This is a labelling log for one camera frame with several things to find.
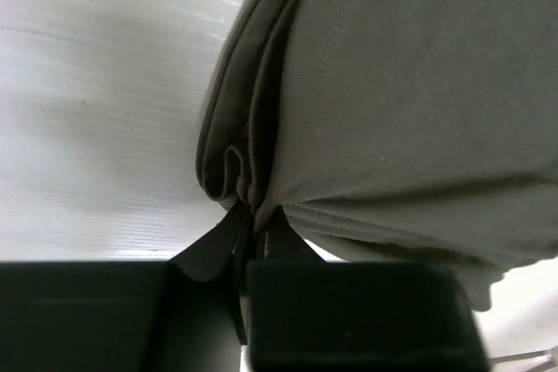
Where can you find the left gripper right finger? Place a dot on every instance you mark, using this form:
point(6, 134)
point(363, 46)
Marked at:
point(307, 314)

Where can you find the olive green shorts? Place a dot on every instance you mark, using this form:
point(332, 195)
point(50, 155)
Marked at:
point(393, 130)

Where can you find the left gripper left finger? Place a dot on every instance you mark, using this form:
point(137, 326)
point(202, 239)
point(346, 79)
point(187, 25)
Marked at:
point(181, 314)

